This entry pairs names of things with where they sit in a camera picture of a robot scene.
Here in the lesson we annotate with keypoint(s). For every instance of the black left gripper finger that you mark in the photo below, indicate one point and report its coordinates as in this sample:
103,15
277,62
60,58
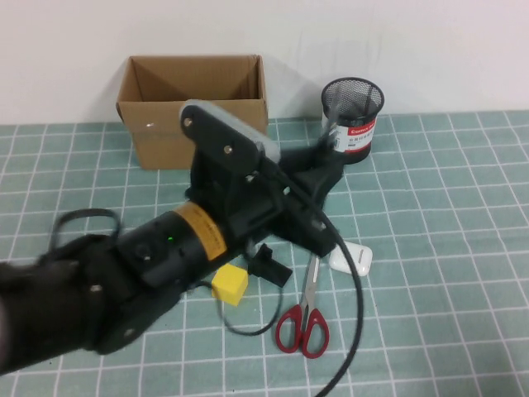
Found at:
318,171
314,235

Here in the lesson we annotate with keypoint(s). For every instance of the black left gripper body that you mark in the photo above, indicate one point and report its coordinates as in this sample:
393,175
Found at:
239,207

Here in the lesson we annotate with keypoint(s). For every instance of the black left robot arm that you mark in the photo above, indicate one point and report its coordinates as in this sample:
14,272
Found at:
103,289

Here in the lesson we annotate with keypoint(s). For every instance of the black mesh pen holder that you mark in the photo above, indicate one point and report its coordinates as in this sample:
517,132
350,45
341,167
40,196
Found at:
359,136

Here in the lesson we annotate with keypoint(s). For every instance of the white earbuds case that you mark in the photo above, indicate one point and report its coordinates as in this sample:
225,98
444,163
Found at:
363,260

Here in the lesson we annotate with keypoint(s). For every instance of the yellow foam block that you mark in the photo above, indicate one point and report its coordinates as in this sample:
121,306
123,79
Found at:
229,285

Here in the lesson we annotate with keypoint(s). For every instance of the brown cardboard box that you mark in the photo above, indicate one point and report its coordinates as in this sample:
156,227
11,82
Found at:
157,136

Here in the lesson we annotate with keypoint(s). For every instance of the green checked tablecloth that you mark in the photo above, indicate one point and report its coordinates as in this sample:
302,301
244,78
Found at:
434,269

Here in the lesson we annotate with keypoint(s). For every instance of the black plastic bracket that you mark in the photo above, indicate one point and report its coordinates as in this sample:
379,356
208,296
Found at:
270,271

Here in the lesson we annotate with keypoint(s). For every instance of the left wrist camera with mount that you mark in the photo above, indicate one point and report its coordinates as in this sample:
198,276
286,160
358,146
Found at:
223,132

